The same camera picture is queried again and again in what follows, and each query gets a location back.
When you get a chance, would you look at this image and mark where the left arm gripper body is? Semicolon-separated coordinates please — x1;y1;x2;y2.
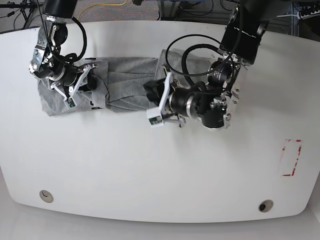
146;64;186;127

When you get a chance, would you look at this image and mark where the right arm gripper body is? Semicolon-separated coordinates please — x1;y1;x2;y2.
49;63;98;102

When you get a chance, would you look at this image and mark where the grey HUGO T-shirt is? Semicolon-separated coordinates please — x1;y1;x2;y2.
37;48;216;117

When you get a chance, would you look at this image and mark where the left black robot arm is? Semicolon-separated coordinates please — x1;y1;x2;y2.
143;0;274;130

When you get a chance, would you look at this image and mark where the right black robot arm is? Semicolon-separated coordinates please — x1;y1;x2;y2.
29;0;97;108

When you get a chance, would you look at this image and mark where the black tripod stand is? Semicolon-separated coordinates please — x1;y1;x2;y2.
0;0;44;30

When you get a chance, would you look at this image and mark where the red tape rectangle marking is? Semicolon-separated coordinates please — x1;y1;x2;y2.
280;139;302;177

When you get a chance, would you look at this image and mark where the white power strip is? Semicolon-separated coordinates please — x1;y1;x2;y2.
298;5;320;20

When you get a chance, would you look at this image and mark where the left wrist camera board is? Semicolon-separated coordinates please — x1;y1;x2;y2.
146;107;164;128

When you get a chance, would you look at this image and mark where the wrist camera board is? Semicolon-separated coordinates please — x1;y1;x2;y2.
146;107;164;128
64;97;77;109

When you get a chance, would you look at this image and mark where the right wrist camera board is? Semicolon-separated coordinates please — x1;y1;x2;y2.
64;97;77;109

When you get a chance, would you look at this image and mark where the yellow cable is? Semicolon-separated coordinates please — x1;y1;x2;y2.
76;0;129;23

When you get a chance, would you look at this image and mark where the aluminium frame rail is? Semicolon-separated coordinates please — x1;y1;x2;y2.
157;0;181;21

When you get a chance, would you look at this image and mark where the right table cable grommet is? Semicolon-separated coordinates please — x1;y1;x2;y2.
258;199;274;213

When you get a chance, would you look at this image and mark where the table cable grommet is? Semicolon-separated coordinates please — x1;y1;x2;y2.
258;199;274;213
39;190;54;204

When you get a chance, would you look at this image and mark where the left table cable grommet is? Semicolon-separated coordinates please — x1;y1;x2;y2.
39;190;54;204

